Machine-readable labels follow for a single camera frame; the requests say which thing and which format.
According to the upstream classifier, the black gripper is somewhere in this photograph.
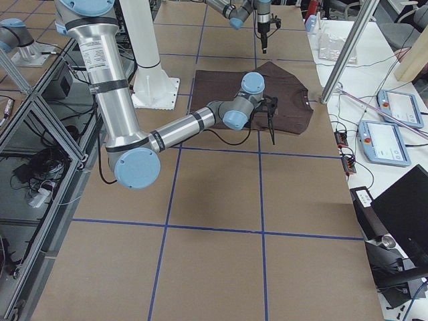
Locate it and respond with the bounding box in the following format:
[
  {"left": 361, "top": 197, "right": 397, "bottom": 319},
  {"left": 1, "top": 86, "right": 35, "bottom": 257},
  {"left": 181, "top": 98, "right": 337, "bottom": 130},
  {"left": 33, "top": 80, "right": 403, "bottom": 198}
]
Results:
[
  {"left": 257, "top": 13, "right": 281, "bottom": 54},
  {"left": 262, "top": 95, "right": 278, "bottom": 145}
]

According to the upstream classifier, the dark brown t-shirt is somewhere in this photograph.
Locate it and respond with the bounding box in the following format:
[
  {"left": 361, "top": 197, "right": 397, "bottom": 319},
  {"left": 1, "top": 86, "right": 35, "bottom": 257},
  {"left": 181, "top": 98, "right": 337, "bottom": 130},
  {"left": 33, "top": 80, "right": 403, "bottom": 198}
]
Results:
[{"left": 190, "top": 62, "right": 313, "bottom": 134}]

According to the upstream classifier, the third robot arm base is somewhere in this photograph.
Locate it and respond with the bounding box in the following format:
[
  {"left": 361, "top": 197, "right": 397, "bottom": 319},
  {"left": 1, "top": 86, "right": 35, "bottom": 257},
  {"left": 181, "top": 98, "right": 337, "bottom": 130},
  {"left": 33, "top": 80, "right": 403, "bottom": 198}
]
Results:
[{"left": 1, "top": 18, "right": 56, "bottom": 67}]

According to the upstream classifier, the red cylinder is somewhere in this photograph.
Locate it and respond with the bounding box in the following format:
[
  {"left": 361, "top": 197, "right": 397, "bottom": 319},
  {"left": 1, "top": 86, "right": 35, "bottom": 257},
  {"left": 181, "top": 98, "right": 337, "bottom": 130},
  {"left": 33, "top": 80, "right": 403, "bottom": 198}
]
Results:
[{"left": 306, "top": 0, "right": 319, "bottom": 19}]

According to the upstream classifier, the clear plastic bag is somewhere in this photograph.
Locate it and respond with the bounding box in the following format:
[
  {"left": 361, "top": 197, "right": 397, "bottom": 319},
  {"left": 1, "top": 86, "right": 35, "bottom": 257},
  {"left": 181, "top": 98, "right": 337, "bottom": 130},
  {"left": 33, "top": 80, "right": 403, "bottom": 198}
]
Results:
[{"left": 318, "top": 33, "right": 346, "bottom": 62}]

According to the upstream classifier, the orange black connector strip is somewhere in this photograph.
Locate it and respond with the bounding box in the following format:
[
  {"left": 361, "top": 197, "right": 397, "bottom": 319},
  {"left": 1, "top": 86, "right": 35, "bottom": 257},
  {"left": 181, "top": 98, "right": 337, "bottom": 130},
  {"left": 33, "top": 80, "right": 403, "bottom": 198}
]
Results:
[{"left": 334, "top": 130, "right": 356, "bottom": 177}]

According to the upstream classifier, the near teach pendant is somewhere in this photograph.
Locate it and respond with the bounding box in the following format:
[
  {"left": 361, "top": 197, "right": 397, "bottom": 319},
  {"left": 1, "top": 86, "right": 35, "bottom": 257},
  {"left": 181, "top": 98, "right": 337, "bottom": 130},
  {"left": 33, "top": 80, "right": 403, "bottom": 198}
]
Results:
[{"left": 358, "top": 120, "right": 411, "bottom": 167}]

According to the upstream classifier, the teach pendant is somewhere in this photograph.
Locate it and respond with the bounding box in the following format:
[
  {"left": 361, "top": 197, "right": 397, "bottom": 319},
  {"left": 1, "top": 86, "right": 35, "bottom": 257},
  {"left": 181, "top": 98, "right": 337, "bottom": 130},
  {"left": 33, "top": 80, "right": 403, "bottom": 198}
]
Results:
[
  {"left": 377, "top": 90, "right": 424, "bottom": 129},
  {"left": 358, "top": 120, "right": 411, "bottom": 167}
]

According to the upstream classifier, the far teach pendant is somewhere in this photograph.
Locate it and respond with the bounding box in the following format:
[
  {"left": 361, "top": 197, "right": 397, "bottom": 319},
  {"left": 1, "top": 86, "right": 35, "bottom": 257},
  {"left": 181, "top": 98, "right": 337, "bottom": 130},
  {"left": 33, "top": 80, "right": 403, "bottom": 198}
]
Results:
[{"left": 377, "top": 90, "right": 424, "bottom": 129}]

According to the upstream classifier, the wooden beam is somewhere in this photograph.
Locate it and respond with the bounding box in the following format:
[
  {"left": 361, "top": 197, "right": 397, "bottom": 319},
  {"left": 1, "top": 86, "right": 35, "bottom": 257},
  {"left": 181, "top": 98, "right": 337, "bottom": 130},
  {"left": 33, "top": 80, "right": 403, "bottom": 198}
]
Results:
[{"left": 394, "top": 27, "right": 428, "bottom": 82}]

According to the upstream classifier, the black monitor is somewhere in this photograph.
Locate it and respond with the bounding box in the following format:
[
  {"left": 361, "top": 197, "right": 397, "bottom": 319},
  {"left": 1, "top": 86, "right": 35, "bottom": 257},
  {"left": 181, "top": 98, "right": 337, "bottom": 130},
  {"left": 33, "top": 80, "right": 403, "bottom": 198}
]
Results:
[{"left": 372, "top": 165, "right": 427, "bottom": 266}]

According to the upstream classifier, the black stand with metal cup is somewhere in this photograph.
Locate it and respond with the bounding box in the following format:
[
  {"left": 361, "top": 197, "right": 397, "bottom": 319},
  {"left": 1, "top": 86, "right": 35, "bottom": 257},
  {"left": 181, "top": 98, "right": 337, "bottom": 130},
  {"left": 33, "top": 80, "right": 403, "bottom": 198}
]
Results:
[{"left": 350, "top": 187, "right": 427, "bottom": 308}]

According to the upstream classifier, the aluminium camera post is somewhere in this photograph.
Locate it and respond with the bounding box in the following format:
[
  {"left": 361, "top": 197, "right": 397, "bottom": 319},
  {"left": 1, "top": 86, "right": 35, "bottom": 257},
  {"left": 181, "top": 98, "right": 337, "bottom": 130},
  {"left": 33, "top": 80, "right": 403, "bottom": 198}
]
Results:
[{"left": 320, "top": 0, "right": 380, "bottom": 104}]

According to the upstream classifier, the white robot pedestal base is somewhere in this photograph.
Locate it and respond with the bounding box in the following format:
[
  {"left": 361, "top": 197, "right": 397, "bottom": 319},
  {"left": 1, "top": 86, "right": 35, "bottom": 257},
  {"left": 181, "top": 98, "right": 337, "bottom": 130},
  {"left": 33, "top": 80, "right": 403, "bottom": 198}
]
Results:
[{"left": 120, "top": 0, "right": 180, "bottom": 110}]

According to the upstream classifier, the aluminium frame rack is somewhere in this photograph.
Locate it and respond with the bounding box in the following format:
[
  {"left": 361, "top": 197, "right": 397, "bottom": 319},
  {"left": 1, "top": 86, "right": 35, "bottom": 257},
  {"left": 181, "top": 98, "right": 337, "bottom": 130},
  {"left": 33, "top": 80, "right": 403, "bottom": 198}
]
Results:
[{"left": 1, "top": 31, "right": 99, "bottom": 320}]

